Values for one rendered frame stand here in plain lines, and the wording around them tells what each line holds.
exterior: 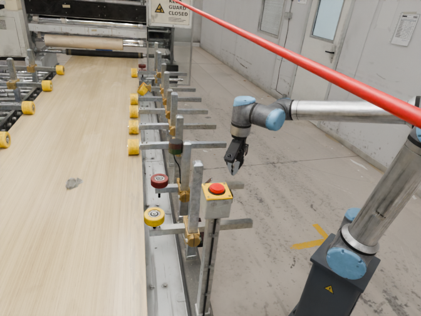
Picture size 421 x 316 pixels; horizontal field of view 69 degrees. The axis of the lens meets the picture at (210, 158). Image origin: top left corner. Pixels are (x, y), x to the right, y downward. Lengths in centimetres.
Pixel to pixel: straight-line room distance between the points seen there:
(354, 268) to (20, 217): 126
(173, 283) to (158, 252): 18
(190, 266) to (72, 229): 47
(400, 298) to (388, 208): 140
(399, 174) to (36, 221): 126
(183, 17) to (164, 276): 292
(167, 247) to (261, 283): 93
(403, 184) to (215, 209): 66
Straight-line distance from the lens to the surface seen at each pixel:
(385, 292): 255
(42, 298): 103
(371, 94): 19
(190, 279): 127
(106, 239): 114
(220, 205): 80
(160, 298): 132
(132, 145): 158
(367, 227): 129
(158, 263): 142
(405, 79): 391
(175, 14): 370
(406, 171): 117
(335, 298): 171
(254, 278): 224
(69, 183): 142
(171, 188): 144
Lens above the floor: 168
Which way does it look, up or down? 29 degrees down
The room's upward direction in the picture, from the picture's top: 6 degrees clockwise
